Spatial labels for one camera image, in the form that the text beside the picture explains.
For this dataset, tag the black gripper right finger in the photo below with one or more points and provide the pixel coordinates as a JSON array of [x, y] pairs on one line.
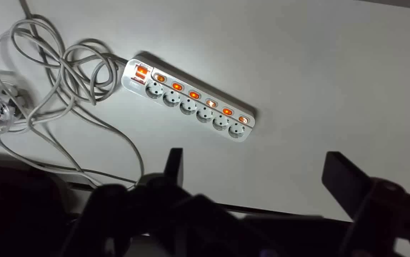
[[345, 182]]

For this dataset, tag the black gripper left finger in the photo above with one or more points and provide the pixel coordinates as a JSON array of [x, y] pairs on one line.
[[175, 165]]

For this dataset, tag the white six-socket power strip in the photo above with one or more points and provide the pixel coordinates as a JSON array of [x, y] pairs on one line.
[[190, 99]]

